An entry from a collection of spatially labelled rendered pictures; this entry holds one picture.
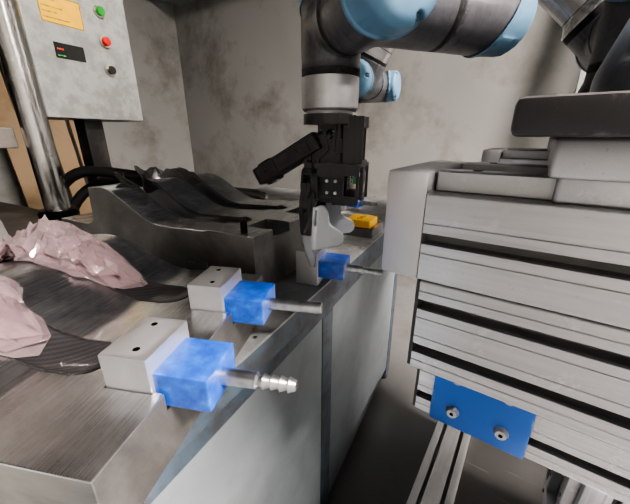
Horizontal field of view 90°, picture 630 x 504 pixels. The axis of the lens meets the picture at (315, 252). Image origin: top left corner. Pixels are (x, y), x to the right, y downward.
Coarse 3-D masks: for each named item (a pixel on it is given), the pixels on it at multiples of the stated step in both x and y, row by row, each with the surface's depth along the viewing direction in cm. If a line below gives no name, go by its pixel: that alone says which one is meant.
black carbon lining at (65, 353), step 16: (112, 288) 34; (128, 288) 36; (144, 288) 36; (160, 288) 37; (176, 288) 37; (64, 336) 27; (48, 352) 26; (64, 352) 26; (80, 352) 26; (96, 352) 26; (48, 368) 24; (64, 368) 24; (80, 368) 24; (96, 368) 24
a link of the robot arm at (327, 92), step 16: (304, 80) 40; (320, 80) 38; (336, 80) 38; (352, 80) 39; (304, 96) 40; (320, 96) 39; (336, 96) 39; (352, 96) 40; (320, 112) 40; (336, 112) 40; (352, 112) 42
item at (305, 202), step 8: (304, 184) 42; (304, 192) 43; (312, 192) 43; (304, 200) 43; (312, 200) 43; (304, 208) 43; (312, 208) 44; (304, 216) 43; (312, 216) 44; (304, 224) 44; (304, 232) 44
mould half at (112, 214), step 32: (96, 192) 57; (128, 192) 56; (192, 192) 65; (224, 192) 71; (96, 224) 60; (128, 224) 55; (160, 224) 52; (192, 224) 51; (224, 224) 49; (160, 256) 54; (192, 256) 50; (224, 256) 46; (256, 256) 44; (288, 256) 52
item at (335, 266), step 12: (300, 252) 48; (324, 252) 51; (300, 264) 49; (324, 264) 48; (336, 264) 47; (348, 264) 49; (300, 276) 50; (312, 276) 49; (324, 276) 49; (336, 276) 48
